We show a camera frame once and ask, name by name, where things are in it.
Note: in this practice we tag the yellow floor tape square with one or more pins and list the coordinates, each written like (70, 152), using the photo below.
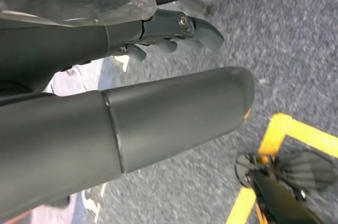
(277, 128)

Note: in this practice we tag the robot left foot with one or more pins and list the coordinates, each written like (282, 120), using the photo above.
(303, 170)

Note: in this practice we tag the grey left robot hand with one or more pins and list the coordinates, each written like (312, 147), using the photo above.
(66, 135)

